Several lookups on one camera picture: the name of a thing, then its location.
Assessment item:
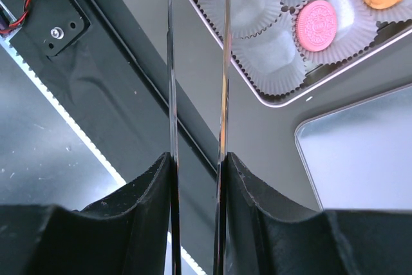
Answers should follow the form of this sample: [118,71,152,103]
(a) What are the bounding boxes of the metal tongs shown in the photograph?
[167,0,232,274]

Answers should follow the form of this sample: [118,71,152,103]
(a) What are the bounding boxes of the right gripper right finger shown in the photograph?
[227,153,411,274]

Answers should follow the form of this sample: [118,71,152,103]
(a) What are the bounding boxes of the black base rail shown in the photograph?
[0,0,220,211]

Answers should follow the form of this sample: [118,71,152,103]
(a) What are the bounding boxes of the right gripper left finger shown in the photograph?
[1,153,171,274]

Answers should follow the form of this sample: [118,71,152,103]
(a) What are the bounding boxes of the silver tin lid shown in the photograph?
[294,85,411,211]

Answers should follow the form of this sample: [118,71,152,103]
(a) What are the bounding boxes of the pink cookie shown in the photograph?
[295,0,338,52]

